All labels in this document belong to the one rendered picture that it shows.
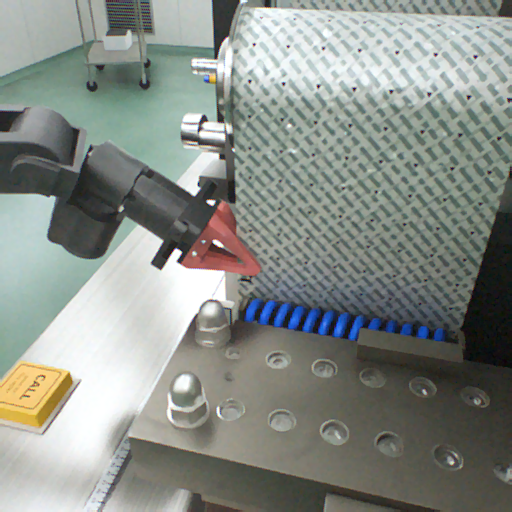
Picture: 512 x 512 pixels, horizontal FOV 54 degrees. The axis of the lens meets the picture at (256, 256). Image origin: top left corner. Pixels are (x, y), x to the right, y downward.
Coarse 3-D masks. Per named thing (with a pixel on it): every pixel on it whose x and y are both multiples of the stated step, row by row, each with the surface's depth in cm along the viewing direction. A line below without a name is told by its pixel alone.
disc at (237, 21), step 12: (252, 0) 45; (240, 12) 43; (240, 24) 43; (228, 48) 42; (228, 60) 42; (228, 72) 42; (228, 84) 42; (228, 96) 43; (228, 108) 43; (228, 120) 44; (228, 132) 45
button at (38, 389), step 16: (16, 368) 62; (32, 368) 62; (48, 368) 62; (0, 384) 60; (16, 384) 60; (32, 384) 60; (48, 384) 60; (64, 384) 61; (0, 400) 58; (16, 400) 58; (32, 400) 58; (48, 400) 58; (0, 416) 58; (16, 416) 57; (32, 416) 56; (48, 416) 58
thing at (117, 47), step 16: (80, 16) 435; (112, 32) 501; (128, 32) 504; (96, 48) 502; (112, 48) 494; (128, 48) 501; (144, 48) 502; (96, 64) 456; (144, 64) 540; (144, 80) 472
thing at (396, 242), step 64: (256, 192) 48; (320, 192) 47; (384, 192) 45; (448, 192) 44; (256, 256) 53; (320, 256) 51; (384, 256) 49; (448, 256) 47; (384, 320) 53; (448, 320) 51
